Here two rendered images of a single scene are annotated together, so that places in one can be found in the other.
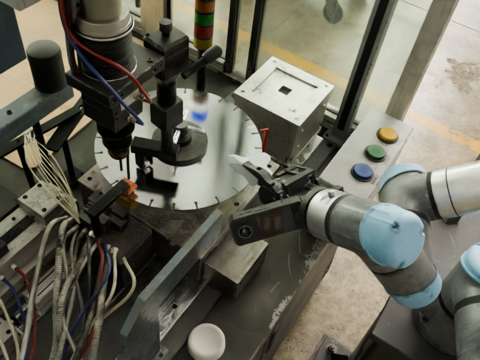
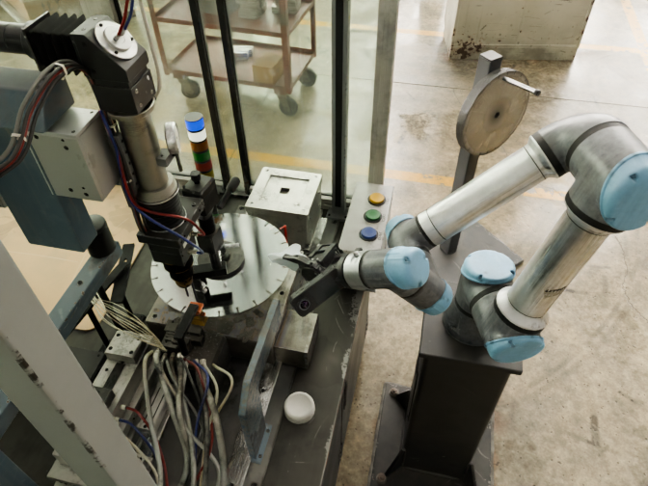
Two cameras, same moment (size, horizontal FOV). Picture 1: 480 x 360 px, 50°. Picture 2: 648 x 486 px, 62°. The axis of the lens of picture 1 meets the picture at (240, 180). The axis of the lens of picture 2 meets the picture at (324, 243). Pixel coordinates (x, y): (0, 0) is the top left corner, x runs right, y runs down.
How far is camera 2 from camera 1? 29 cm
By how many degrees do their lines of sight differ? 10
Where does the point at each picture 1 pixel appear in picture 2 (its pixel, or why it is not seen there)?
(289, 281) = (343, 337)
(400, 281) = (423, 296)
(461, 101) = (423, 148)
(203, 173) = (250, 277)
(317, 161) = (329, 237)
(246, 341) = (329, 394)
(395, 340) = (438, 350)
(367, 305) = (410, 345)
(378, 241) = (399, 273)
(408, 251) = (420, 273)
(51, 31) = not seen: hidden behind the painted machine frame
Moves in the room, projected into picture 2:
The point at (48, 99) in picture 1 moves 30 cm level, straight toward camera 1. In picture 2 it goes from (106, 261) to (180, 349)
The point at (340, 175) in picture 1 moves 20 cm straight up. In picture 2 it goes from (353, 242) to (355, 181)
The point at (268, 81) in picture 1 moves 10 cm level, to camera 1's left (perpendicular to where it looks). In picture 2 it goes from (268, 187) to (233, 193)
